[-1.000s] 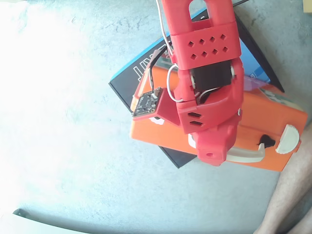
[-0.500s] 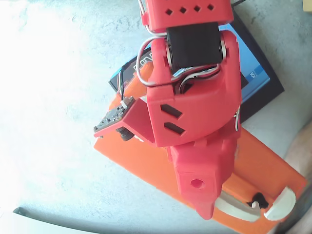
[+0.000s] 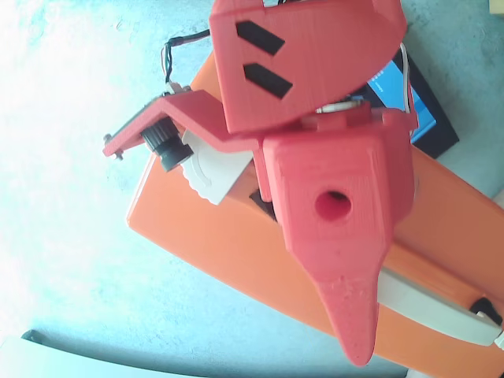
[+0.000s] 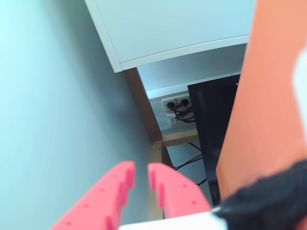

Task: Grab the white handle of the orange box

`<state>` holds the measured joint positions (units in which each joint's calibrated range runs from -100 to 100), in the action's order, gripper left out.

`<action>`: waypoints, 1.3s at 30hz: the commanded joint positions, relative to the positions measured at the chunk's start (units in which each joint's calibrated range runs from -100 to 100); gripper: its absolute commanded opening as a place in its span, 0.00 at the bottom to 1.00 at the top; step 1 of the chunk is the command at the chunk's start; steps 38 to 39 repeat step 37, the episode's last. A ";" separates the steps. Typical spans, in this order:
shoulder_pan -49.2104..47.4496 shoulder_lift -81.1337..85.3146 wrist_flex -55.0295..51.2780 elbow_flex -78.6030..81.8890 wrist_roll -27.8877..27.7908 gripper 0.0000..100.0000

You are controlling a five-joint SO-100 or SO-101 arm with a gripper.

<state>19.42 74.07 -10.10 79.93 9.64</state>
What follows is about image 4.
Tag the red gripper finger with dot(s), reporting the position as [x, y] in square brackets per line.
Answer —
[180, 194]
[100, 198]

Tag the orange first aid box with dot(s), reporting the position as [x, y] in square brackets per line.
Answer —
[263, 95]

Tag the wooden desk crossbar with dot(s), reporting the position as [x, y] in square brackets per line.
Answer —
[180, 138]

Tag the black glossy electronic device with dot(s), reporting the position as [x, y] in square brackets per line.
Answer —
[211, 124]

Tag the wooden desk leg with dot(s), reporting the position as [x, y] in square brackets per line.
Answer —
[146, 112]

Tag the white desk top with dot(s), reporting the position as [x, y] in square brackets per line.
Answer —
[168, 28]

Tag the white wall power socket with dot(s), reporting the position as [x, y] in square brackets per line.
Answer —
[177, 103]

